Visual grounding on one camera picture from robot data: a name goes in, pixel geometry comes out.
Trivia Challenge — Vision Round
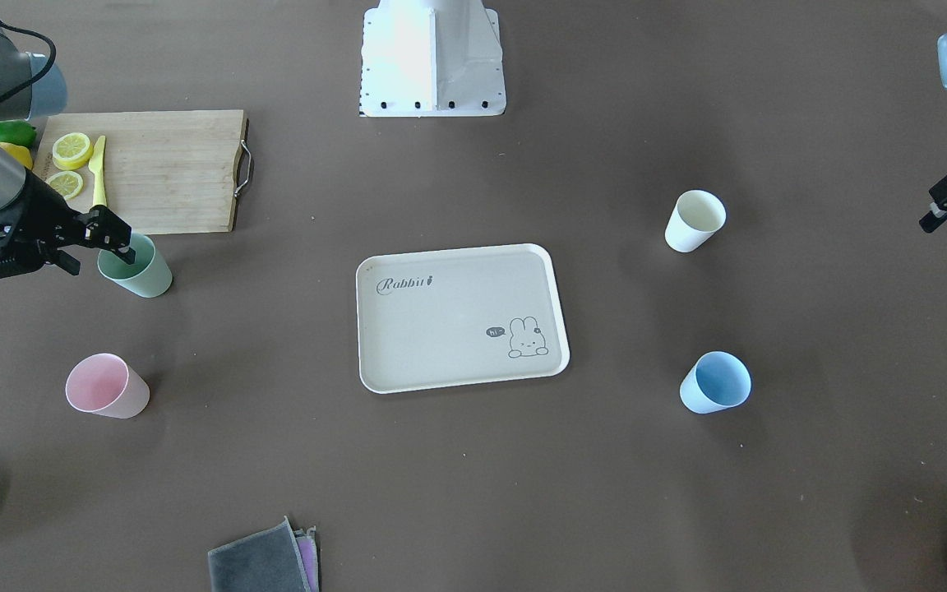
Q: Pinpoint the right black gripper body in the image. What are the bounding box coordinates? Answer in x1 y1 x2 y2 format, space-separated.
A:
0 172 85 280

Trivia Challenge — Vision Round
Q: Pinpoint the green cup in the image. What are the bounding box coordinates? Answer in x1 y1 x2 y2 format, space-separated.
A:
97 231 173 298

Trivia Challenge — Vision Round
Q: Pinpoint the pink cup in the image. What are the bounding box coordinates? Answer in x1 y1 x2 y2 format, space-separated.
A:
65 353 150 419

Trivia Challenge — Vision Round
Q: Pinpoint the cream cup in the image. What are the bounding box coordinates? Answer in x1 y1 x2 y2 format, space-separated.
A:
664 190 727 252

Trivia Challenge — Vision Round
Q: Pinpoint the blue cup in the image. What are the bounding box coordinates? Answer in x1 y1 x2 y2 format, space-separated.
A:
679 351 752 414

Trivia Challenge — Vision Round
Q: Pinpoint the cream rabbit tray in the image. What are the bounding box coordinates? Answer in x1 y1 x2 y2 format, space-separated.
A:
354 243 571 394

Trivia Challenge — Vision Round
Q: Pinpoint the lemon slice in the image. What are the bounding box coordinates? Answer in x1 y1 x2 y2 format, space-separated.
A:
50 132 94 171
45 171 85 200

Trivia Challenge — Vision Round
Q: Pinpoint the yellow plastic knife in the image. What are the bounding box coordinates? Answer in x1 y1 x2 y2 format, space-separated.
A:
87 135 108 207

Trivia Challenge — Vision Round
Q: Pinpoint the whole yellow lemon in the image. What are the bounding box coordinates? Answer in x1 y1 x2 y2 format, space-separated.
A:
0 141 34 170

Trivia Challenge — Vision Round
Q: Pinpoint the wooden cutting board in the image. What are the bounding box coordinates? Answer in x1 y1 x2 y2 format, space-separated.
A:
34 109 247 235

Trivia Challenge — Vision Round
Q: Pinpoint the green lime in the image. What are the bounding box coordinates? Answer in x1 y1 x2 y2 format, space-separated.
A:
0 120 38 149

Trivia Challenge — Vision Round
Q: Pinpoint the grey folded cloth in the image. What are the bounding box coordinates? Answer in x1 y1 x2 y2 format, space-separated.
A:
207 518 321 591

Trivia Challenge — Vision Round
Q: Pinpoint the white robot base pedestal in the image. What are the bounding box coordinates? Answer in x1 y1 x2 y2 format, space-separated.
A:
358 1 507 118

